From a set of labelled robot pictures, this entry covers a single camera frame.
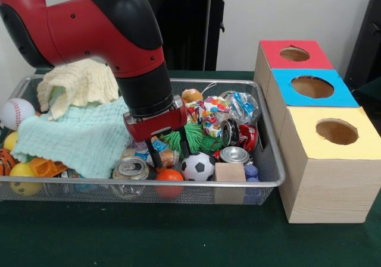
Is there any black and white soccer ball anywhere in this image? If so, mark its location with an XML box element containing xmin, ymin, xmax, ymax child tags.
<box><xmin>180</xmin><ymin>151</ymin><xmax>216</xmax><ymax>181</ymax></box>

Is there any side table with green cloth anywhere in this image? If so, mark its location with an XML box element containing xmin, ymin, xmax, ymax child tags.
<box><xmin>351</xmin><ymin>78</ymin><xmax>381</xmax><ymax>125</ymax></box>

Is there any white baseball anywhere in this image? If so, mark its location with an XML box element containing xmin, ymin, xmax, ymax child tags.
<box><xmin>0</xmin><ymin>98</ymin><xmax>36</xmax><ymax>130</ymax></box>

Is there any silver can with pull tab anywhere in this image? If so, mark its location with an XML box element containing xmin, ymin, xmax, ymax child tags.
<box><xmin>112</xmin><ymin>156</ymin><xmax>150</xmax><ymax>181</ymax></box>

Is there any cream yellow cloth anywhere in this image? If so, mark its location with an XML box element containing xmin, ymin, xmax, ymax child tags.
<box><xmin>36</xmin><ymin>59</ymin><xmax>120</xmax><ymax>121</ymax></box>

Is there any orange red ball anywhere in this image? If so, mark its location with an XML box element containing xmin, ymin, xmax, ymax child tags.
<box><xmin>155</xmin><ymin>169</ymin><xmax>185</xmax><ymax>199</ymax></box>

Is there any colourful dotted cloth bag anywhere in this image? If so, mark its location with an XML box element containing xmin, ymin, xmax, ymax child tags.
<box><xmin>186</xmin><ymin>96</ymin><xmax>232</xmax><ymax>139</ymax></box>

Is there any crushed silver can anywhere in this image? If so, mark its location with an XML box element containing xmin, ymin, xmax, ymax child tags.
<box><xmin>220</xmin><ymin>145</ymin><xmax>251</xmax><ymax>165</ymax></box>

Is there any clear mesh bin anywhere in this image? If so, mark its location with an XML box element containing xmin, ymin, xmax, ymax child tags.
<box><xmin>0</xmin><ymin>74</ymin><xmax>286</xmax><ymax>205</ymax></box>

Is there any black chair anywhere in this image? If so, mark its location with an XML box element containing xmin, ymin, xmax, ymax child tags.
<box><xmin>343</xmin><ymin>0</ymin><xmax>381</xmax><ymax>86</ymax></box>

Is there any crushed red soda can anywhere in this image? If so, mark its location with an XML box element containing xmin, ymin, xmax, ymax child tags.
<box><xmin>221</xmin><ymin>118</ymin><xmax>259</xmax><ymax>152</ymax></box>

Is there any wooden box with three holes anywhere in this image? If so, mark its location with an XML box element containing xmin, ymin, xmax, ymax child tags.
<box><xmin>253</xmin><ymin>39</ymin><xmax>381</xmax><ymax>224</ymax></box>

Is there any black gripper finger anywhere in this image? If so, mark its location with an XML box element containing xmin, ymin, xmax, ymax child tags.
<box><xmin>144</xmin><ymin>139</ymin><xmax>163</xmax><ymax>168</ymax></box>
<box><xmin>177</xmin><ymin>126</ymin><xmax>195</xmax><ymax>158</ymax></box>

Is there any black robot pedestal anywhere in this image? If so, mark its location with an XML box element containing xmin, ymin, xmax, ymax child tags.
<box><xmin>133</xmin><ymin>0</ymin><xmax>241</xmax><ymax>71</ymax></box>

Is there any wooden cube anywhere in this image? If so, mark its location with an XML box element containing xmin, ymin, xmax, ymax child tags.
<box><xmin>214</xmin><ymin>162</ymin><xmax>247</xmax><ymax>204</ymax></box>

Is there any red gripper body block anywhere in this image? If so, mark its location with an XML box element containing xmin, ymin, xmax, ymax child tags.
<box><xmin>123</xmin><ymin>94</ymin><xmax>189</xmax><ymax>143</ymax></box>

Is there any mint green cloth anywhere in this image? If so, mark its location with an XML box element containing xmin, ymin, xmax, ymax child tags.
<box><xmin>11</xmin><ymin>97</ymin><xmax>132</xmax><ymax>179</ymax></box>

